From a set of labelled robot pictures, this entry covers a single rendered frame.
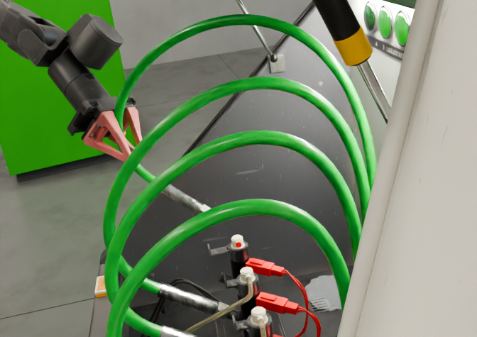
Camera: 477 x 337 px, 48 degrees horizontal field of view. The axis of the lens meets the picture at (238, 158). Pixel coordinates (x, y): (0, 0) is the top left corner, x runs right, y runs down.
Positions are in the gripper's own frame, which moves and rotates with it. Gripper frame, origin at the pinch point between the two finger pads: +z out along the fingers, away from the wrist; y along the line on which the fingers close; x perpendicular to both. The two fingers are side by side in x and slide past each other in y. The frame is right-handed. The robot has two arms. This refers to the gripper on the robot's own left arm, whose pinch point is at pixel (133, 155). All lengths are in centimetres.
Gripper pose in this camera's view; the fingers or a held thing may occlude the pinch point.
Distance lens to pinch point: 82.8
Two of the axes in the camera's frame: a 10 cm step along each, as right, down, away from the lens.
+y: 5.3, -1.7, 8.3
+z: 6.3, 7.4, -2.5
